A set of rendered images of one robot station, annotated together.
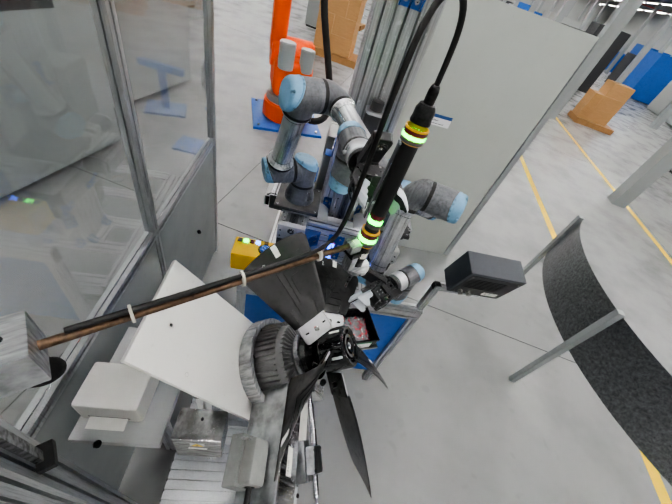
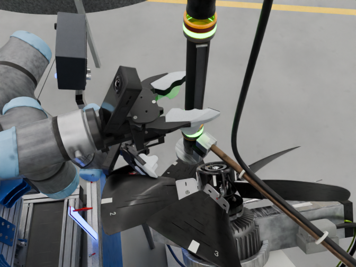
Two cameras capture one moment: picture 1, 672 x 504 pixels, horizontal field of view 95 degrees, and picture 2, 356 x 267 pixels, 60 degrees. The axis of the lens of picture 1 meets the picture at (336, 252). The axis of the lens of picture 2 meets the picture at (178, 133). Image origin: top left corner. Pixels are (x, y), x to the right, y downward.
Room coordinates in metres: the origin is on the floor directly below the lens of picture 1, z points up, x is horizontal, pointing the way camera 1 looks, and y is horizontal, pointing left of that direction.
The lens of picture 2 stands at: (0.56, 0.28, 2.07)
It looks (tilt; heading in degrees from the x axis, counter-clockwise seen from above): 59 degrees down; 275
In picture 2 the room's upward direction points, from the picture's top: straight up
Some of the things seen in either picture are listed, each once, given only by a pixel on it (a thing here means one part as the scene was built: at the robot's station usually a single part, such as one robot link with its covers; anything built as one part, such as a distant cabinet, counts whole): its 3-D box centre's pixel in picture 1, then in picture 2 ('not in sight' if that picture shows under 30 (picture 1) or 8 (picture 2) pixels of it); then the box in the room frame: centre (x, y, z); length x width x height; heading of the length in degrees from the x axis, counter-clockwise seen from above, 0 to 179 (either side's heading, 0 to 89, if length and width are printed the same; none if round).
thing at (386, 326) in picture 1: (317, 336); (110, 236); (0.93, -0.07, 0.45); 0.82 x 0.01 x 0.66; 104
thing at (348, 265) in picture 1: (357, 253); (194, 142); (0.55, -0.05, 1.50); 0.09 x 0.07 x 0.10; 139
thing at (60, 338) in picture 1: (238, 281); (323, 240); (0.32, 0.14, 1.54); 0.54 x 0.01 x 0.01; 139
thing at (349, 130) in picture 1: (353, 142); (31, 148); (0.81, 0.06, 1.64); 0.11 x 0.08 x 0.09; 24
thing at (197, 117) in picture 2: (358, 199); (191, 124); (0.56, -0.01, 1.64); 0.09 x 0.03 x 0.06; 2
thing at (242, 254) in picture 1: (253, 256); not in sight; (0.83, 0.32, 1.02); 0.16 x 0.10 x 0.11; 104
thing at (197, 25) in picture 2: (414, 134); (199, 24); (0.55, -0.06, 1.80); 0.04 x 0.04 x 0.03
